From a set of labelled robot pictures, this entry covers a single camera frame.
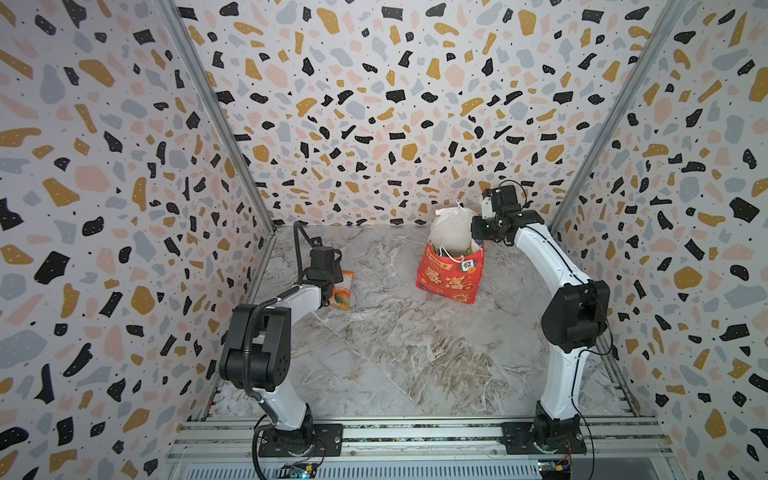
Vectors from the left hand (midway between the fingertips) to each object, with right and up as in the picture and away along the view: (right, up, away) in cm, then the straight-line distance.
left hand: (327, 261), depth 95 cm
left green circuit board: (0, -49, -25) cm, 55 cm away
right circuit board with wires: (+60, -49, -24) cm, 81 cm away
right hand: (+46, +13, -3) cm, 47 cm away
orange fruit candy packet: (+4, -11, +2) cm, 12 cm away
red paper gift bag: (+39, -5, -8) cm, 40 cm away
